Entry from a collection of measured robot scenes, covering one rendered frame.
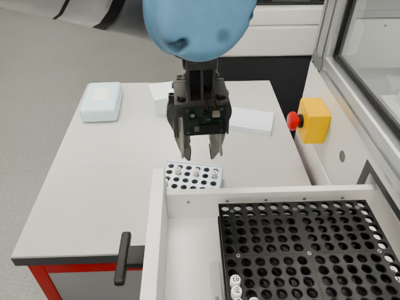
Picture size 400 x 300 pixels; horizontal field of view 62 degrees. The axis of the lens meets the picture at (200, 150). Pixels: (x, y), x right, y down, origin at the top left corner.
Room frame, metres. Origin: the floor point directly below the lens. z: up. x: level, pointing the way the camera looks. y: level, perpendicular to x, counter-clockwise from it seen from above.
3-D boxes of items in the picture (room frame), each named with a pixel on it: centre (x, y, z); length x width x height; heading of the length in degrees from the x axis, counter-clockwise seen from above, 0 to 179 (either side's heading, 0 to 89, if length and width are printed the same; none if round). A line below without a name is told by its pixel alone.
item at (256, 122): (0.73, -0.13, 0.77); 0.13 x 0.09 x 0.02; 75
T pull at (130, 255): (0.24, 0.09, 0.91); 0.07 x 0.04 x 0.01; 2
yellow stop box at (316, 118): (0.58, -0.23, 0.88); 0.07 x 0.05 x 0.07; 2
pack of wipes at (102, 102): (0.81, 0.27, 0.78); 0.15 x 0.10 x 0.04; 4
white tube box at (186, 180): (0.49, 0.02, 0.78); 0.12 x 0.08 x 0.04; 81
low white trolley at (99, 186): (0.65, 0.05, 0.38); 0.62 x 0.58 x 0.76; 2
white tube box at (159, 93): (0.83, 0.07, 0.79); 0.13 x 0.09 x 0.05; 108
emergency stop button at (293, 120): (0.58, -0.20, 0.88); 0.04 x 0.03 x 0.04; 2
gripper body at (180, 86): (0.40, 0.00, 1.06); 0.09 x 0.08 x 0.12; 4
